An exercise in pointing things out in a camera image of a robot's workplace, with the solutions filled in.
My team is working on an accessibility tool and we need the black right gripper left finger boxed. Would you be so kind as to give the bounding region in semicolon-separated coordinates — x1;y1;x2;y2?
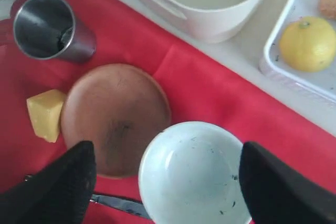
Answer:
1;141;95;223

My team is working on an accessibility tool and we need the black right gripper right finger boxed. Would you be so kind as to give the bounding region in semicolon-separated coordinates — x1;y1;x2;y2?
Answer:
238;142;335;223

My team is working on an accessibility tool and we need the yellow cheese wedge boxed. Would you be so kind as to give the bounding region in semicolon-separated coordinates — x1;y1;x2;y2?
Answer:
26;89;66;143

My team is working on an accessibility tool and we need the yellow lemon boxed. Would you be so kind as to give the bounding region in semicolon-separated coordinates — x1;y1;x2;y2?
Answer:
279;16;335;72

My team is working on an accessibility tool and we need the fried chicken nugget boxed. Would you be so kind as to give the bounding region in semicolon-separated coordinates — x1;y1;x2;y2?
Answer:
318;0;336;20

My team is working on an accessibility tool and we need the metal table knife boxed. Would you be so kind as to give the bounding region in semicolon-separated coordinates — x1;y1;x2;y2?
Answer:
90;194;151;219

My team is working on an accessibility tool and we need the white ceramic bowl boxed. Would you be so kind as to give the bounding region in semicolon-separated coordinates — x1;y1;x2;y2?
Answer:
138;121;251;223

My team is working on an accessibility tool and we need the brown wooden plate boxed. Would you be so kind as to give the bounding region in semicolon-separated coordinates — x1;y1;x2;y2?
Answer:
60;63;171;178

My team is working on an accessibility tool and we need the stainless steel cup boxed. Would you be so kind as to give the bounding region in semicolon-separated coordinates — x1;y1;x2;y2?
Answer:
13;0;97;62

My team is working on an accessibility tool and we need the white perforated plastic basket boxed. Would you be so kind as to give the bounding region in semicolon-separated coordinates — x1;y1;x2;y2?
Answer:
260;0;335;106

